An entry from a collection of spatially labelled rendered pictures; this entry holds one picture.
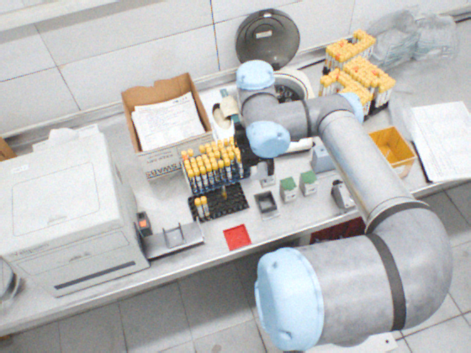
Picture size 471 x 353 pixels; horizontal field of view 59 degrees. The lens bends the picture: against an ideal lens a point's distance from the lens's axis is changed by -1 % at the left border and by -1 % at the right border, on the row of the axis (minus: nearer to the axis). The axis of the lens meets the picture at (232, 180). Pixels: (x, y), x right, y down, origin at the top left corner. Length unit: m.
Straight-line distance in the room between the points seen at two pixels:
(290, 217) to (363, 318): 0.80
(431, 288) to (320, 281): 0.12
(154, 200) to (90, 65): 0.49
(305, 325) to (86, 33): 1.13
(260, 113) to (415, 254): 0.41
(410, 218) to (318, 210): 0.74
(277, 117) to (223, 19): 0.73
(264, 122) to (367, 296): 0.40
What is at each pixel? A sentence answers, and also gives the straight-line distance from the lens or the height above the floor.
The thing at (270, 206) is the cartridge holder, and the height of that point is 0.90.
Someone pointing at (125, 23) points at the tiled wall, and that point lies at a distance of 1.39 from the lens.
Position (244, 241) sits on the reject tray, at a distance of 1.22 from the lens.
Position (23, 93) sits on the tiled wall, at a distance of 1.53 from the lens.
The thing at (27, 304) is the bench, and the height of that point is 0.87.
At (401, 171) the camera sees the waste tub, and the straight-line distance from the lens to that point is 1.35.
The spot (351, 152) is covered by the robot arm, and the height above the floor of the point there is 1.45.
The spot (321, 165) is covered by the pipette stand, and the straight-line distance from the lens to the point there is 1.31.
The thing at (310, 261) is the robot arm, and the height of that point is 1.53.
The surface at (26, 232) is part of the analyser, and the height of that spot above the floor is 1.17.
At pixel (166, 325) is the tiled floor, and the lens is 2.09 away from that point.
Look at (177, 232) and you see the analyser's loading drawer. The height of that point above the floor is 0.92.
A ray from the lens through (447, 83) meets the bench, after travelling 1.72.
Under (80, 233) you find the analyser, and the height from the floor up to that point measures 1.16.
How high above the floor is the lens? 1.98
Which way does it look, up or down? 56 degrees down
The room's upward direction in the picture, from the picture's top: 8 degrees counter-clockwise
